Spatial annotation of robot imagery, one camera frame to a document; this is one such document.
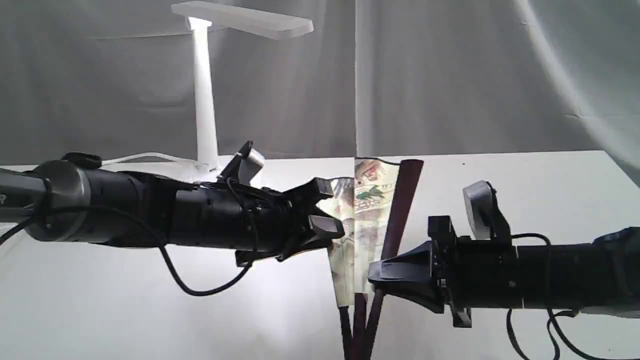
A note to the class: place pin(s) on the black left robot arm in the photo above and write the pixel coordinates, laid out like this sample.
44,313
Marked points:
74,200

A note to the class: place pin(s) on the painted paper folding fan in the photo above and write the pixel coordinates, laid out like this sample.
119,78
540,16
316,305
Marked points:
373,205

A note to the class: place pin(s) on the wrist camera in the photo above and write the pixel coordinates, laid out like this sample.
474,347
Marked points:
486,220
244,166

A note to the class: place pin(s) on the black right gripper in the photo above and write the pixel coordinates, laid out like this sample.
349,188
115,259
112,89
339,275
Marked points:
470,273

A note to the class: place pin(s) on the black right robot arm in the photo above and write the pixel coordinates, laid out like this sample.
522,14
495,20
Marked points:
600,278

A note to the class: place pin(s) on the grey backdrop curtain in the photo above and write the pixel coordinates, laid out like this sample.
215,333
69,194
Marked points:
374,78

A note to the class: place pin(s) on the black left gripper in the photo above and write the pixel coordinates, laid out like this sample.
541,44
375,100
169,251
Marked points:
244,218

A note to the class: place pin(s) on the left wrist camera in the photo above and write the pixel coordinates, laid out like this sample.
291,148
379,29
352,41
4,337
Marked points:
244,166

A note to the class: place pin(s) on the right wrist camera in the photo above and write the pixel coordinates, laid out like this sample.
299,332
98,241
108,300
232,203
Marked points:
486,220

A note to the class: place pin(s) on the white desk lamp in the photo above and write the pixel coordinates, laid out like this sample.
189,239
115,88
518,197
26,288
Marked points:
202,15

